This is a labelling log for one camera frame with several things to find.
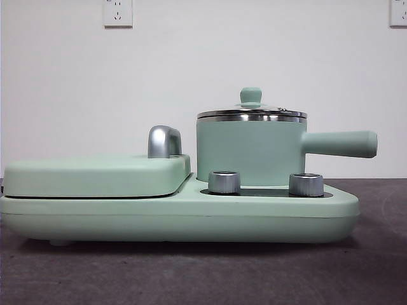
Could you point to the glass lid with green knob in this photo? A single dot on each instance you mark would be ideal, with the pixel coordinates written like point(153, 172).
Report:
point(250, 94)

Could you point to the silver control knob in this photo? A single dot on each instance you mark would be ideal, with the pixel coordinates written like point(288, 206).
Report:
point(224, 182)
point(306, 184)

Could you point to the green hinged grill cover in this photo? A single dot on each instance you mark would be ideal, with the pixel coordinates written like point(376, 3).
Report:
point(79, 176)

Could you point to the green breakfast maker base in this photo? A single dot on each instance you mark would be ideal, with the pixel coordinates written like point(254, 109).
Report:
point(95, 219)

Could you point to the white wall socket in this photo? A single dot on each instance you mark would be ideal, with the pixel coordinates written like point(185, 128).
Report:
point(399, 12)
point(117, 14)

